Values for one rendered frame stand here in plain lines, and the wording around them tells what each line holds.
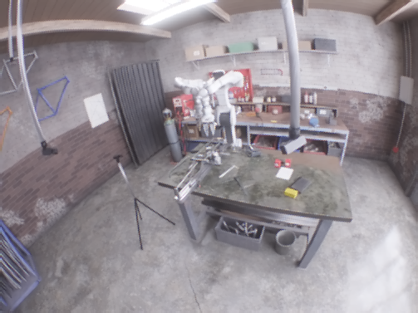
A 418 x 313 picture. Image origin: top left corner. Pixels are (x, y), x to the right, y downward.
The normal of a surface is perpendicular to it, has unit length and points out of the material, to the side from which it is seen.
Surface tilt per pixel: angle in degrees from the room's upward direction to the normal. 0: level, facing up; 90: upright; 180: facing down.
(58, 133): 90
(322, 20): 90
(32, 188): 90
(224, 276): 0
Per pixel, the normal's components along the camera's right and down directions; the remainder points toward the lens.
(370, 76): -0.45, 0.48
